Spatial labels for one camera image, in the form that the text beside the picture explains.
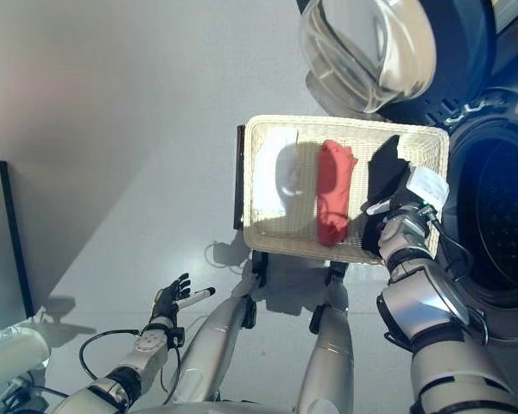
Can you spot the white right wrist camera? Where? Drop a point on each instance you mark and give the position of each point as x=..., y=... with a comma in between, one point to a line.
x=429, y=185

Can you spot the grey front-load washing machine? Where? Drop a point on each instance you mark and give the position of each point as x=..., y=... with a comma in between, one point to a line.
x=500, y=215

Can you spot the black garment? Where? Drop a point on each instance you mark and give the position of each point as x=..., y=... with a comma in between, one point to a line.
x=384, y=172

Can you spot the red garment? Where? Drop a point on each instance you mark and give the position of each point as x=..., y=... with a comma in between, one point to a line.
x=334, y=194

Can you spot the grey robot torso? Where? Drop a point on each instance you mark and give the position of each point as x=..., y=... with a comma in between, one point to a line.
x=220, y=409

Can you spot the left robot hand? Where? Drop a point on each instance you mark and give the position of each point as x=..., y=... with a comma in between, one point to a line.
x=168, y=302

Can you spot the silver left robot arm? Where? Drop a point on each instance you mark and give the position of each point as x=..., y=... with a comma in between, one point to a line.
x=149, y=345

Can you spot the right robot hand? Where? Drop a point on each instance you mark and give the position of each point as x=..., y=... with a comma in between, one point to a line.
x=403, y=198

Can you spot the white cylindrical housing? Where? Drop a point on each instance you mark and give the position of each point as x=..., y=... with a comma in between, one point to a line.
x=13, y=349

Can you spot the round glass washer door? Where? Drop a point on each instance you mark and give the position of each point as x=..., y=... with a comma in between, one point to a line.
x=362, y=52

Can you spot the grey panel with black edge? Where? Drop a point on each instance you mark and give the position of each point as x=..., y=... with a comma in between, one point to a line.
x=0, y=241

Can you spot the white garment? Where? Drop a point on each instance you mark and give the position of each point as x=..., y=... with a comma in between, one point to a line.
x=265, y=172

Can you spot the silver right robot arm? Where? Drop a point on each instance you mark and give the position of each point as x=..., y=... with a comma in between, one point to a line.
x=418, y=302

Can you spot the silver right robot leg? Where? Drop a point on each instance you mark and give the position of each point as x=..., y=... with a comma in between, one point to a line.
x=332, y=345

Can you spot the white woven laundry basket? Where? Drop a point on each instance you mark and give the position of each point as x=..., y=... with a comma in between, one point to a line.
x=302, y=233

